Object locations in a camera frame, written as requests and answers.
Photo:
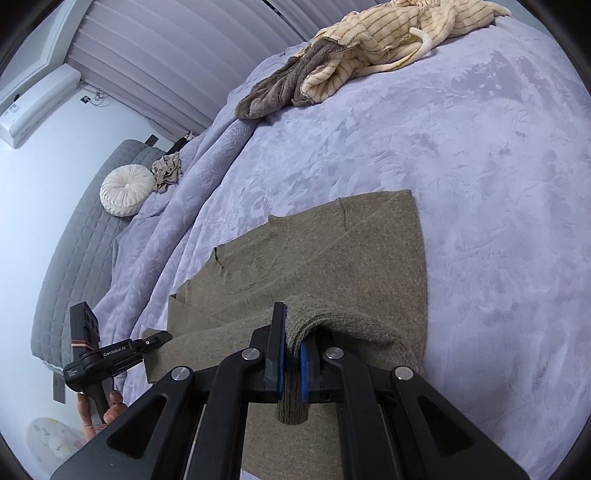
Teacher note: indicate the grey-brown fleece garment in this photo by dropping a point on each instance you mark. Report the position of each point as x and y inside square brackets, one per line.
[272, 92]

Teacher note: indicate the olive knit sweater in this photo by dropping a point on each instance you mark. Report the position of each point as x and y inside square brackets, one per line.
[346, 258]

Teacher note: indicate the beige crumpled cloth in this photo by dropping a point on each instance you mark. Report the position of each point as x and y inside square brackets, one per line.
[167, 173]

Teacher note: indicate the white patterned round object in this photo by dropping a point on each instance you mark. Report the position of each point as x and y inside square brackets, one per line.
[53, 445]

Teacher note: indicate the lavender plush blanket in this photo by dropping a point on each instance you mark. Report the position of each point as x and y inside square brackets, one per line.
[461, 184]

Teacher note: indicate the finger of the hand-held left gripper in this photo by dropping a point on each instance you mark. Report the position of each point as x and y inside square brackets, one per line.
[154, 344]

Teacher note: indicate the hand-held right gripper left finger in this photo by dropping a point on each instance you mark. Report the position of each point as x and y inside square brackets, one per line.
[278, 350]

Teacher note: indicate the person's left hand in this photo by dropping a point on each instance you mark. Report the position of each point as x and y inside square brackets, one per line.
[115, 405]

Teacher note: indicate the white air conditioner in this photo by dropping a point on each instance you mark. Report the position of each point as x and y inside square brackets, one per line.
[32, 106]

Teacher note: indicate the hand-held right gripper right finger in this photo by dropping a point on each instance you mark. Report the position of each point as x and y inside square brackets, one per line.
[304, 374]

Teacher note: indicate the grey quilted headboard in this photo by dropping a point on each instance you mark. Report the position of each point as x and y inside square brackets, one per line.
[78, 258]

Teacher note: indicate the small black object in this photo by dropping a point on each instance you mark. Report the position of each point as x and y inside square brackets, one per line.
[178, 144]

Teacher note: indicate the grey wall socket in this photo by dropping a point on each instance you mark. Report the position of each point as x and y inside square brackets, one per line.
[60, 390]

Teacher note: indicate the cream striped fleece garment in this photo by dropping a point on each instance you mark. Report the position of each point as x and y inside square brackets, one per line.
[369, 37]

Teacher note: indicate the pale grey curtains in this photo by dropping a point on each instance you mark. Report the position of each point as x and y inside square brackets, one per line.
[161, 60]

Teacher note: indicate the round white pleated pillow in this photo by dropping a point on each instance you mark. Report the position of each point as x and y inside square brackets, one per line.
[125, 190]

